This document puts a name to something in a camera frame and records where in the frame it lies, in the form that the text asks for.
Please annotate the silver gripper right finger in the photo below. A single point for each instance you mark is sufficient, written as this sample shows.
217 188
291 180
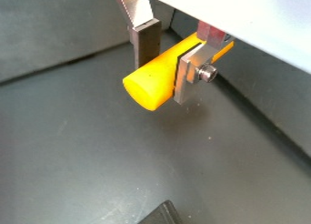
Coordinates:
195 63

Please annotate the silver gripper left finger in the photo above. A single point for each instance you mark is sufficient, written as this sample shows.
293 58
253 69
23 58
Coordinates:
144 29

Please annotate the yellow oval peg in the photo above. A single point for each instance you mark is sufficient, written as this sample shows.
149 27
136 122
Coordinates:
149 85

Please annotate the black curved fixture block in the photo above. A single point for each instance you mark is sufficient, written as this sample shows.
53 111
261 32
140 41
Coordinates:
164 214

